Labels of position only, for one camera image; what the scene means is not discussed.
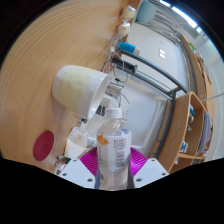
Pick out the crumpled white paper bag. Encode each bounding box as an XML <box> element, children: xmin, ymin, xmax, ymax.
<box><xmin>63</xmin><ymin>128</ymin><xmax>89</xmax><ymax>159</ymax></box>

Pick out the white ceramic cup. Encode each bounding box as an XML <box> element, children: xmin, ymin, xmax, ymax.
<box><xmin>51</xmin><ymin>64</ymin><xmax>110</xmax><ymax>118</ymax></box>

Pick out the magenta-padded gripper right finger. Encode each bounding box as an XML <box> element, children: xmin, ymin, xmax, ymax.
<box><xmin>128</xmin><ymin>146</ymin><xmax>170</xmax><ymax>190</ymax></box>

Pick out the teal pillow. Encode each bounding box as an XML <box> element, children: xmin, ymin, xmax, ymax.
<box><xmin>136</xmin><ymin>0</ymin><xmax>158</xmax><ymax>24</ymax></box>

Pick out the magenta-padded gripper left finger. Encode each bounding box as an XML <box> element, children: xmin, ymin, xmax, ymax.
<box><xmin>54</xmin><ymin>146</ymin><xmax>101</xmax><ymax>190</ymax></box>

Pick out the grey metal desk frame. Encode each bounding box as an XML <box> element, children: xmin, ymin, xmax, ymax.
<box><xmin>111</xmin><ymin>49</ymin><xmax>189</xmax><ymax>158</ymax></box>

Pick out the black upright device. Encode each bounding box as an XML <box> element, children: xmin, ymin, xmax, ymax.
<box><xmin>109</xmin><ymin>56</ymin><xmax>138</xmax><ymax>73</ymax></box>

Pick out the flat round red coaster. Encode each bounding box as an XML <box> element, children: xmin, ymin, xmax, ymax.
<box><xmin>32</xmin><ymin>129</ymin><xmax>55</xmax><ymax>162</ymax></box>

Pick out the clear plastic water bottle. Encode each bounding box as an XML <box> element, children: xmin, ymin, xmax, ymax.
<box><xmin>95</xmin><ymin>107</ymin><xmax>133</xmax><ymax>191</ymax></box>

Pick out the small white round object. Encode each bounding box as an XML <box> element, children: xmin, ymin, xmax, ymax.
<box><xmin>116</xmin><ymin>21</ymin><xmax>132</xmax><ymax>38</ymax></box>
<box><xmin>120</xmin><ymin>4</ymin><xmax>137</xmax><ymax>21</ymax></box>

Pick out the long wooden wall shelf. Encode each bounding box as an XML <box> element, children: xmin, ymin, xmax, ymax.
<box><xmin>179</xmin><ymin>33</ymin><xmax>218</xmax><ymax>111</ymax></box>

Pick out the wooden shelf unit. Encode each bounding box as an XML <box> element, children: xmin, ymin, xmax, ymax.
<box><xmin>156</xmin><ymin>91</ymin><xmax>214</xmax><ymax>174</ymax></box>

